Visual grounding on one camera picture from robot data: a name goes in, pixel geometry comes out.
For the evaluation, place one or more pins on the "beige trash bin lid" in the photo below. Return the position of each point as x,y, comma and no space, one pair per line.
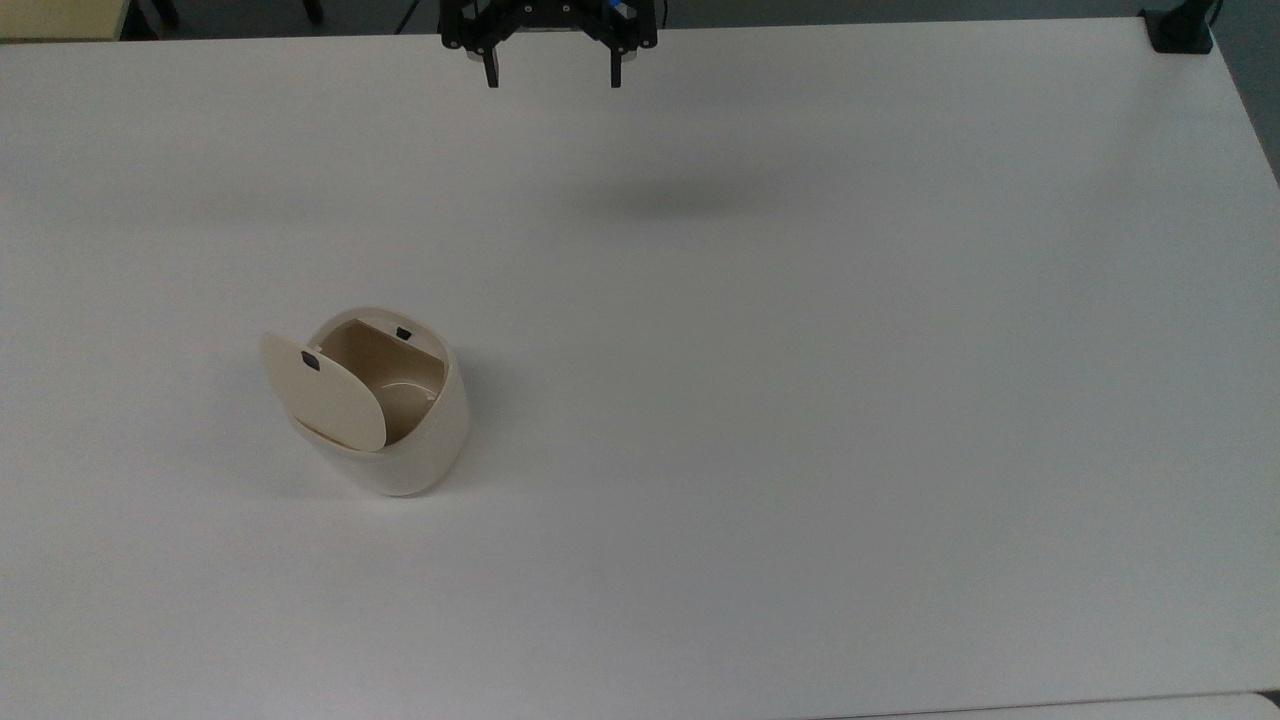
330,395

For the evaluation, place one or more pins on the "yellow side table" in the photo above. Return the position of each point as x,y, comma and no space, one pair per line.
55,18

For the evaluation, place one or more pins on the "black table clamp mount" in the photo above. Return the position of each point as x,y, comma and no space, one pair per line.
1178,28

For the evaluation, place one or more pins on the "beige trash bin body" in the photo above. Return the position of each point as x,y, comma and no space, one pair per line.
430,440

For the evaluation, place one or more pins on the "black chair leg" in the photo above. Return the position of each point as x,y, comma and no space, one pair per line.
165,10
313,9

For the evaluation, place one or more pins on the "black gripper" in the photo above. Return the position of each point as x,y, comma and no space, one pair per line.
545,12

